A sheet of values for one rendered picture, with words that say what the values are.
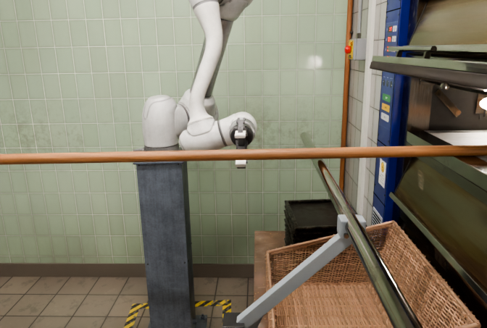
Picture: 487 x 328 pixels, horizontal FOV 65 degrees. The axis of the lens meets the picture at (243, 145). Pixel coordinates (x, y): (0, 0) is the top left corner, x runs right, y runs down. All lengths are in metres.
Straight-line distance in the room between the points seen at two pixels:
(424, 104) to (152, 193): 1.16
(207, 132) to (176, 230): 0.61
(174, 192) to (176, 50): 0.90
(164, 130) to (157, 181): 0.23
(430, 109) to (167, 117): 1.04
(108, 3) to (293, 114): 1.22
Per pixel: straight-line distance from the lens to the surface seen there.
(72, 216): 2.75
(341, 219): 0.72
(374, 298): 1.56
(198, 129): 1.39
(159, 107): 1.70
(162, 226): 1.83
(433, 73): 0.94
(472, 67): 0.82
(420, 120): 1.49
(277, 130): 2.30
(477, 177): 1.09
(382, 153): 1.09
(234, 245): 2.57
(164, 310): 2.06
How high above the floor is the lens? 1.47
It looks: 14 degrees down
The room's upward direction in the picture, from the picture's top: 1 degrees counter-clockwise
